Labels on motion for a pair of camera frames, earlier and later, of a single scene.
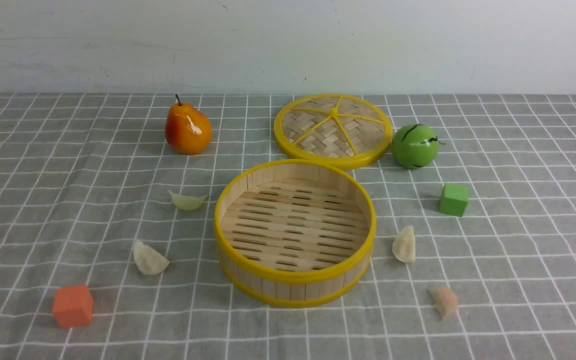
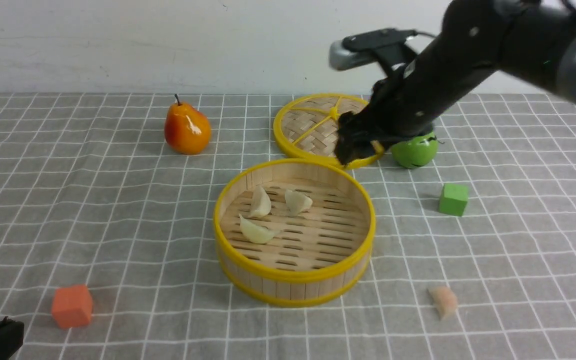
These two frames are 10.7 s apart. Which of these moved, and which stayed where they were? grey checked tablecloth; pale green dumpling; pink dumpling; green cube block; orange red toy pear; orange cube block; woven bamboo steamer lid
Moved: pale green dumpling
Stayed: green cube block; orange red toy pear; orange cube block; pink dumpling; woven bamboo steamer lid; grey checked tablecloth
